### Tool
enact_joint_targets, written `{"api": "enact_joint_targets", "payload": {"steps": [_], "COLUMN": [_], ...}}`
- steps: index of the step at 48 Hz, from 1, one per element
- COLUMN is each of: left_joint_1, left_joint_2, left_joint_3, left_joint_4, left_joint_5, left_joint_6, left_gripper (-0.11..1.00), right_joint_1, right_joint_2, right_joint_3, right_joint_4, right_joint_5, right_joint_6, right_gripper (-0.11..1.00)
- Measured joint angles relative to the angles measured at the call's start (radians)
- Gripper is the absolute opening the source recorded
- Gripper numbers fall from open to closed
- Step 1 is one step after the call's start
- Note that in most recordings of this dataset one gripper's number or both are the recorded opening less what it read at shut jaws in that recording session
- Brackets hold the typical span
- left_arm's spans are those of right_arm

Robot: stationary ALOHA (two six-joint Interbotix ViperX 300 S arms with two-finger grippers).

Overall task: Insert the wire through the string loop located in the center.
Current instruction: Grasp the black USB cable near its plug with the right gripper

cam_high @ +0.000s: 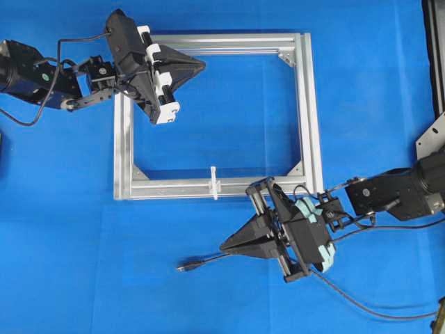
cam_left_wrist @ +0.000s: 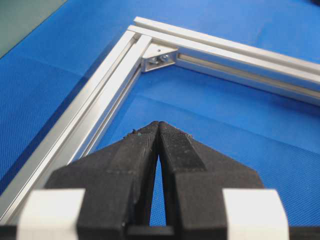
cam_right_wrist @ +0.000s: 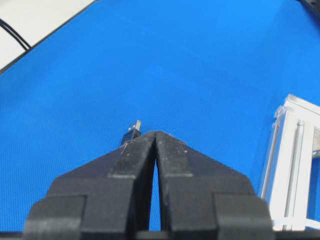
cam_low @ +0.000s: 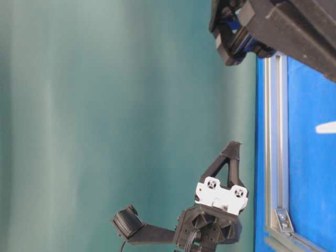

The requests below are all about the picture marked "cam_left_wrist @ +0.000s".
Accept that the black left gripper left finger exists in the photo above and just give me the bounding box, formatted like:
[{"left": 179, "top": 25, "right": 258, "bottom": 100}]
[{"left": 16, "top": 120, "right": 160, "bottom": 240}]

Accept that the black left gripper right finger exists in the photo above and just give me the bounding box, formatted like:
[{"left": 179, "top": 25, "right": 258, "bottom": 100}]
[{"left": 158, "top": 121, "right": 289, "bottom": 240}]

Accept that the blue mesh mat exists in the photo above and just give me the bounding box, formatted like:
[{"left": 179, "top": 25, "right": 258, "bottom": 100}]
[{"left": 0, "top": 0, "right": 320, "bottom": 226}]

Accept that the metal corner bracket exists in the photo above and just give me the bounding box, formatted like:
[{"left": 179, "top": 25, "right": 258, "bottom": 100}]
[{"left": 141, "top": 43, "right": 178, "bottom": 73}]

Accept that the aluminium extrusion frame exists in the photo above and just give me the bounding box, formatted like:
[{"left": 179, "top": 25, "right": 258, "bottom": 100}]
[{"left": 0, "top": 17, "right": 320, "bottom": 225}]

